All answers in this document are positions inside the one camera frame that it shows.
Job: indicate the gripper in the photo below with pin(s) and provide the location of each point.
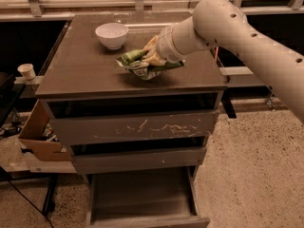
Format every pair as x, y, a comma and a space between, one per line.
164, 46

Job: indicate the green jalapeno chip bag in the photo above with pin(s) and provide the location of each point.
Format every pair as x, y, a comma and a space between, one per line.
133, 61

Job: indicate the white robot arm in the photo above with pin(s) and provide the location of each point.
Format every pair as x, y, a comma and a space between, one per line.
218, 23

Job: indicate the grey top drawer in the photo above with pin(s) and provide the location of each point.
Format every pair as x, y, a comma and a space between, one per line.
136, 119

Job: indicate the grey drawer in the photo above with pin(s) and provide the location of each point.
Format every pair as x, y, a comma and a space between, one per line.
136, 119
156, 198
139, 155

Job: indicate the grey drawer cabinet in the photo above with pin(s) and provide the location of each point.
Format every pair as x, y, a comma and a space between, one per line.
83, 70

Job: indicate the grey middle drawer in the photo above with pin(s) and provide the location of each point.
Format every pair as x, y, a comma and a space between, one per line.
139, 155

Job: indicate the grey bottom drawer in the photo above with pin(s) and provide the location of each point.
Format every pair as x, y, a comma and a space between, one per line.
156, 198

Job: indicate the white ceramic bowl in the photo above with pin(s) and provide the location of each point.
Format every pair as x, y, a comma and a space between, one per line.
112, 35

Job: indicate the white paper cup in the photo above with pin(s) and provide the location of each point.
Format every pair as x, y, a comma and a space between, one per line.
27, 71

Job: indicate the brown cardboard box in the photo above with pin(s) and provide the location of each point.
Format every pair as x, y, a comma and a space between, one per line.
35, 140

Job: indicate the black stand leg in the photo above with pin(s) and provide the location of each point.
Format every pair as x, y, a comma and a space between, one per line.
49, 204

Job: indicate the metal rail beam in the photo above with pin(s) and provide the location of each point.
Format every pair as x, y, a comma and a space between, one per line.
240, 76

